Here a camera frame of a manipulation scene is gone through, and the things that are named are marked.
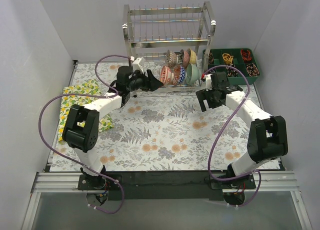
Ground yellow and teal patterned bowl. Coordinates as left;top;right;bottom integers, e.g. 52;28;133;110
187;48;197;65

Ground orange floral patterned bowl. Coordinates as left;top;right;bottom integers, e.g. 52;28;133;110
159;66;174;86

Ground black leaf patterned bowl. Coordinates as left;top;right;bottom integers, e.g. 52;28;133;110
177;49;190;68

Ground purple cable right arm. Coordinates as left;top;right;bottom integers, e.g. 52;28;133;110
202;66;263;208

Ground green compartment organizer tray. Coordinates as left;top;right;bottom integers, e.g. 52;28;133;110
208;48;260;85

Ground mint green bowl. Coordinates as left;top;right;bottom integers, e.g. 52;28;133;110
185;64;202;85

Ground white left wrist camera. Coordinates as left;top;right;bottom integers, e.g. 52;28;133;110
130;56;146;74

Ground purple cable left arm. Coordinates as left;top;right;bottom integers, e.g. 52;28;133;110
37;54;137;214

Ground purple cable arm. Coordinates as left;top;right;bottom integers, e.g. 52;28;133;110
37;54;137;214
202;66;263;208

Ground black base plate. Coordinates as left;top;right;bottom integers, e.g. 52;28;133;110
77;170;256;200

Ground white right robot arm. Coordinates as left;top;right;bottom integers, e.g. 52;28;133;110
196;72;288;189

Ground orange geometric patterned bowl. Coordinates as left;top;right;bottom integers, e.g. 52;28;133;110
173;64;186;85

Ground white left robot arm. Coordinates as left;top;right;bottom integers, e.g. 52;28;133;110
62;66;164;190

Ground lemon print cloth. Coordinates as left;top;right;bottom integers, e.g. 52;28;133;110
58;79;114;144

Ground small purple patterned bowl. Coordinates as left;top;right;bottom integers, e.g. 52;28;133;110
165;50;178;69

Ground stainless steel dish rack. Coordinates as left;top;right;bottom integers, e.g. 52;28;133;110
122;1;217;92

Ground floral patterned table mat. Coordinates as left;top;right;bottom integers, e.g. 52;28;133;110
49;62;281;172

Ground aluminium front rail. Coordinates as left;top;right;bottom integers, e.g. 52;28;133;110
31;171;300;193

